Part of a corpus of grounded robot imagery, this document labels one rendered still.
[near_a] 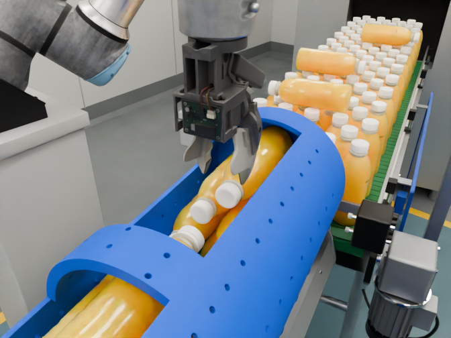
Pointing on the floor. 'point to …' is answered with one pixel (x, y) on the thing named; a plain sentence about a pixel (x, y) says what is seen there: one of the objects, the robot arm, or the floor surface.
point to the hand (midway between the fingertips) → (225, 168)
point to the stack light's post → (439, 207)
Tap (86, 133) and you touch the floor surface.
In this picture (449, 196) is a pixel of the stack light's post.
